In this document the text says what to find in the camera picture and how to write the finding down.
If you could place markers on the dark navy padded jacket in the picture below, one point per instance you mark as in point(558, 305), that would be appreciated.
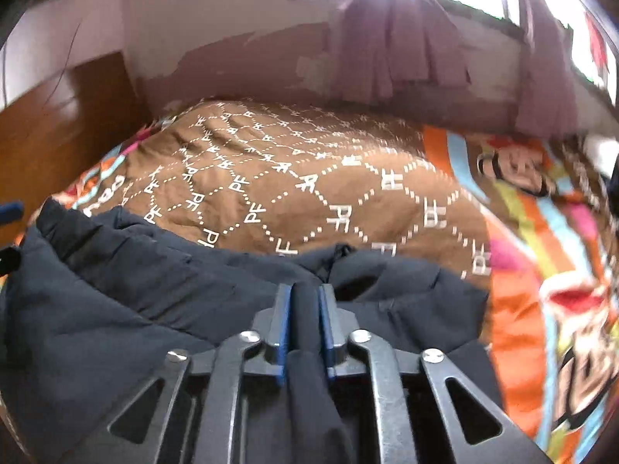
point(98, 302)

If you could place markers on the brown patterned bed cover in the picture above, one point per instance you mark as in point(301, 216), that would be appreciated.
point(527, 221)

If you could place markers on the pink curtain left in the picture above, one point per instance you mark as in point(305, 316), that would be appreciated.
point(380, 46)

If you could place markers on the pink curtain right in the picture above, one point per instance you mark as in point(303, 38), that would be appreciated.
point(547, 101)

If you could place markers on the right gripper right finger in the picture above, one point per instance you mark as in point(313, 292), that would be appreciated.
point(336, 324)

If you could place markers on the wooden headboard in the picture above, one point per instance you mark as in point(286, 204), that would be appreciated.
point(63, 126)

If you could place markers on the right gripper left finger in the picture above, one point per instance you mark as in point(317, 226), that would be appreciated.
point(273, 325)

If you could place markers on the pink curtain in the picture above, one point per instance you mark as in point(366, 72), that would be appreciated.
point(547, 101)
point(380, 46)

